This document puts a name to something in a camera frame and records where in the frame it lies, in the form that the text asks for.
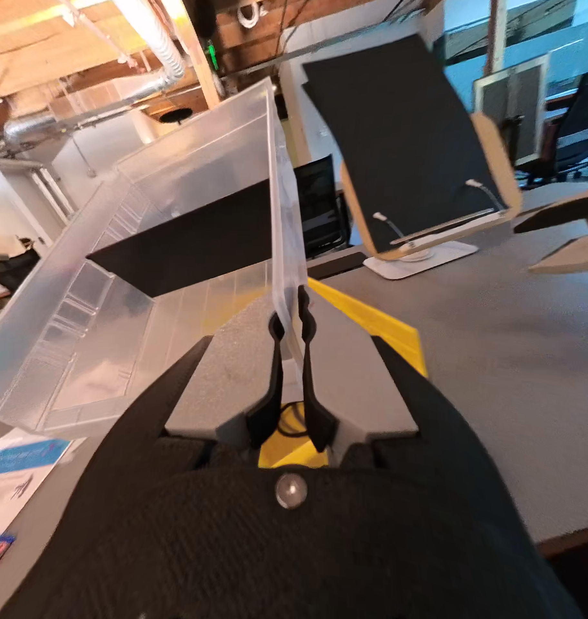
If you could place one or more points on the black flat sheet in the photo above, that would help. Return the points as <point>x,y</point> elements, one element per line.
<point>192,242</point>

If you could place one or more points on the framed grey panel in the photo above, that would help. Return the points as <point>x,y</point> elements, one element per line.
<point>511,106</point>

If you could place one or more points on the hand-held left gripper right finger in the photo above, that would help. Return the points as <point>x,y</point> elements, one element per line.
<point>366,387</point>

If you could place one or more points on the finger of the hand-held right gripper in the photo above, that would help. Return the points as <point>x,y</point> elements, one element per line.
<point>574,256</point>
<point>569,210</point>

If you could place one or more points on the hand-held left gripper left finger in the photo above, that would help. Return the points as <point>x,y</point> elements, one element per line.
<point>212,387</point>

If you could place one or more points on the yellow plastic bin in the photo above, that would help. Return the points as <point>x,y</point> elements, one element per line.
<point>371,319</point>

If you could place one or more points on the silver air duct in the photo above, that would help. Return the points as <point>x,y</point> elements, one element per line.
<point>170,63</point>

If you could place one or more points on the black office chair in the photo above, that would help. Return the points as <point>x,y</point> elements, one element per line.
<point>579,125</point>
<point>320,203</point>

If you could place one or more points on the wooden book stand black board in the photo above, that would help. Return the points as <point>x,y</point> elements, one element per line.
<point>395,145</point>

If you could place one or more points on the clear plastic bin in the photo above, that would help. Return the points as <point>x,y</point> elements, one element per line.
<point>144,159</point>

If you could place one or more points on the printed paper sheets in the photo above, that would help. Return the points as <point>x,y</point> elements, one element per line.
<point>18,483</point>

